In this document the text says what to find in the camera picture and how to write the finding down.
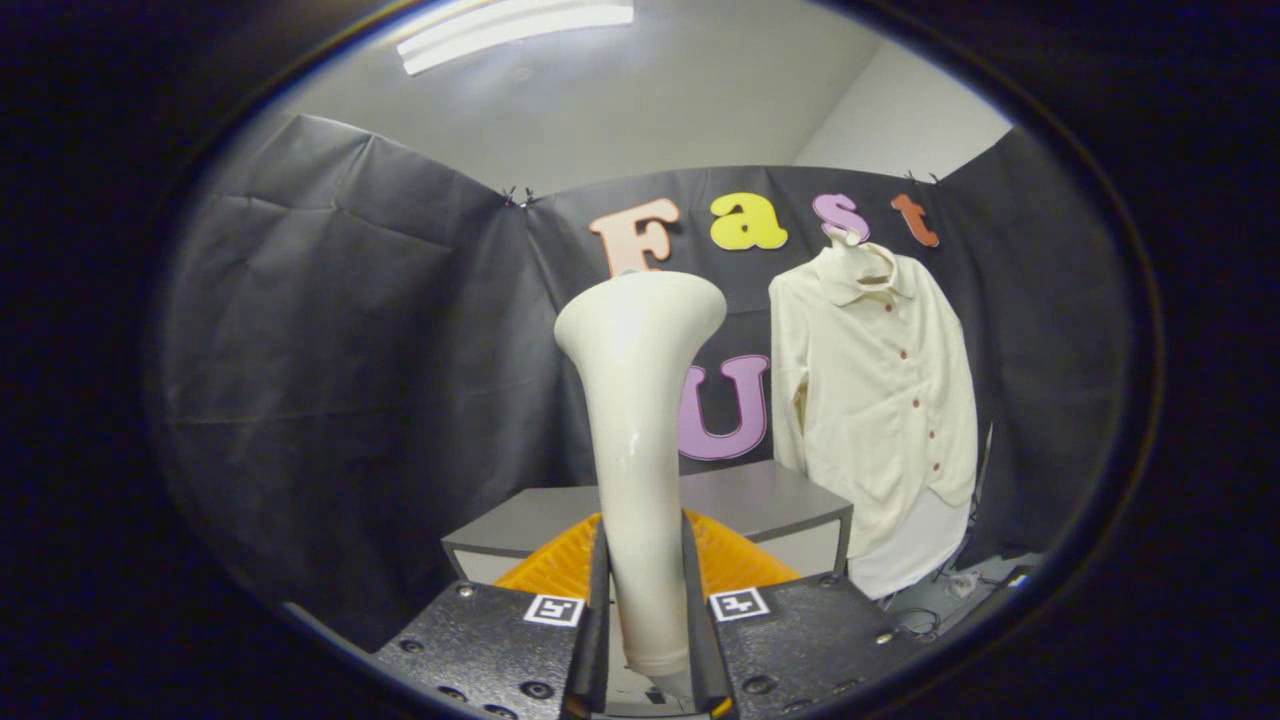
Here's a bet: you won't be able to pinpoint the cream button shirt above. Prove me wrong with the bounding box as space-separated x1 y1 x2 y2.
768 243 979 561

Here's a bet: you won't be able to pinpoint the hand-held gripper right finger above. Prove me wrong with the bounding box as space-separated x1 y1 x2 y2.
682 510 927 720

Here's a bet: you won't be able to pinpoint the white cloth under shirt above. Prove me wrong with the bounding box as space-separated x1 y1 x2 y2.
850 487 973 601

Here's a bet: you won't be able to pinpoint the ceiling light panel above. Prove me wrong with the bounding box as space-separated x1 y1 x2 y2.
397 0 636 77

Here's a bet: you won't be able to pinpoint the white clothes hanger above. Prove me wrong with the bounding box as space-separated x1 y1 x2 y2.
824 225 898 288

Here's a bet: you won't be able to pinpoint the black backdrop cloth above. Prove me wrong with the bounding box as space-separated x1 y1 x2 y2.
150 112 1131 653

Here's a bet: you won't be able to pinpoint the grey cabinet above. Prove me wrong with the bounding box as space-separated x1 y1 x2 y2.
442 460 854 717

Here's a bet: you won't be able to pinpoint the dark cables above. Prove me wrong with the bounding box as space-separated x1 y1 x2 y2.
885 565 1033 643

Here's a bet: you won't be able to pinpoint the white garment steamer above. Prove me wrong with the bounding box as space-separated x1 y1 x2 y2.
553 270 728 701

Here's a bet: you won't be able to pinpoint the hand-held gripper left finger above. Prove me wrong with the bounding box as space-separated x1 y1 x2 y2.
375 512 612 720

